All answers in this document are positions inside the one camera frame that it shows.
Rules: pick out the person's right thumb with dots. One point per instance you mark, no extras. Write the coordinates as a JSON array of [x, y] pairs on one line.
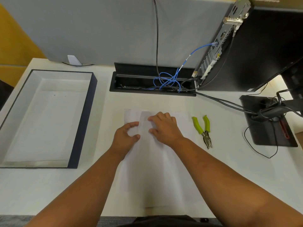
[[153, 132]]

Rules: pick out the white partition bracket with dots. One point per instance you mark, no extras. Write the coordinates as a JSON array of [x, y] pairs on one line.
[[74, 60]]

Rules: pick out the black monitor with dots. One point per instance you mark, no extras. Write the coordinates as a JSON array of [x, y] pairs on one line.
[[272, 44]]

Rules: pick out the silver security lock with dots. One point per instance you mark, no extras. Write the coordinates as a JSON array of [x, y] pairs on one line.
[[233, 21]]

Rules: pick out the person's left hand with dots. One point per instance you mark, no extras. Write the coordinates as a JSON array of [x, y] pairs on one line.
[[120, 143]]

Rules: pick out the white paper sheet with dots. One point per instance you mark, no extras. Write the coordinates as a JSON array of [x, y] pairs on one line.
[[153, 170]]

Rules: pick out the black monitor stand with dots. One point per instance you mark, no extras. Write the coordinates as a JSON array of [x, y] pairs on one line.
[[267, 132]]

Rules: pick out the person's left thumb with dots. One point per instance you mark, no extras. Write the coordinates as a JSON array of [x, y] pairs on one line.
[[135, 138]]

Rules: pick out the black desktop computer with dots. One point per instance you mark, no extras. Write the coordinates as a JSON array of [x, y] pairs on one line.
[[213, 56]]

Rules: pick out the navy box lid white inside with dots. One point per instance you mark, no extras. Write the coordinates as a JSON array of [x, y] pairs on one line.
[[45, 120]]

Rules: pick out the person's right forearm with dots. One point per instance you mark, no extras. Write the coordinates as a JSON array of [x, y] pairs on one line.
[[224, 184]]

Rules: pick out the person's black clothing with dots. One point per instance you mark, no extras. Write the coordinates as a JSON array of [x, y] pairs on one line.
[[165, 221]]

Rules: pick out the person's right hand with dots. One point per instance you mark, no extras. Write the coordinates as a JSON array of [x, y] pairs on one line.
[[168, 131]]

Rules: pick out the person's left forearm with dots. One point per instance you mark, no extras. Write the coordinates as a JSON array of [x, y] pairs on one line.
[[82, 193]]

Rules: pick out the grey desk partition panel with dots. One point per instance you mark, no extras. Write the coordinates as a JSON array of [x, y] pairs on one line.
[[94, 25]]

